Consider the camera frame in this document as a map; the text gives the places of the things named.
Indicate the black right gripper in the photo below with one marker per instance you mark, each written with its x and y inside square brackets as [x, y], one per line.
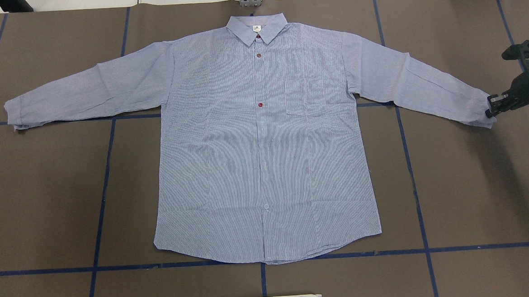
[526, 87]

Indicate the blue striped button shirt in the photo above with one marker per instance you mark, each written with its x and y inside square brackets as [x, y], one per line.
[262, 158]

